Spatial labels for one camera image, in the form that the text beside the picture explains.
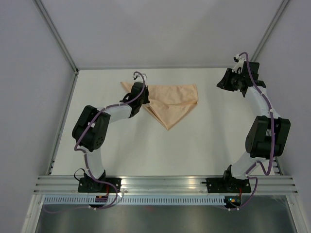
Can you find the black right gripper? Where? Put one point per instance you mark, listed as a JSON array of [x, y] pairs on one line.
[[224, 83]]

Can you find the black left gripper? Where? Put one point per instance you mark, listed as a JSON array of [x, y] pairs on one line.
[[146, 100]]

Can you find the peach cloth napkin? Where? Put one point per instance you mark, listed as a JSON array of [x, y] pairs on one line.
[[169, 104]]

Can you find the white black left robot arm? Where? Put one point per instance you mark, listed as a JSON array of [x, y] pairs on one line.
[[91, 127]]

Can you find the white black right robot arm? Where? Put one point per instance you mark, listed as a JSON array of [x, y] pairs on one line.
[[268, 134]]

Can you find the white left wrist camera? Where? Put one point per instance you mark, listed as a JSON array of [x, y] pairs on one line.
[[137, 75]]

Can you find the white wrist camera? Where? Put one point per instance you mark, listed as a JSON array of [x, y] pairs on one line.
[[239, 64], [137, 75]]

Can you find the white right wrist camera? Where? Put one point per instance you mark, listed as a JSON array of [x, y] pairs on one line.
[[239, 64]]

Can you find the aluminium right frame post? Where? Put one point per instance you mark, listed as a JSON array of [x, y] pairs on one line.
[[272, 25]]

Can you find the aluminium frame post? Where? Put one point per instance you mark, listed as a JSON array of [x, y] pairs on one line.
[[55, 33], [272, 25]]

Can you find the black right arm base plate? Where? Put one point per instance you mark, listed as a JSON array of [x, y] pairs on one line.
[[234, 186]]

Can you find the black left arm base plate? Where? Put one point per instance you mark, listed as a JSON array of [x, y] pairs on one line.
[[88, 185]]

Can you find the aluminium left frame post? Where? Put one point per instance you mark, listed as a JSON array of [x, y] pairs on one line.
[[55, 33]]

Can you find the white slotted cable duct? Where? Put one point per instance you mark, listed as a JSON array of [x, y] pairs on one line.
[[136, 200]]

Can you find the aluminium front rail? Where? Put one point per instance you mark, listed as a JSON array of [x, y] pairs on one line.
[[168, 185]]

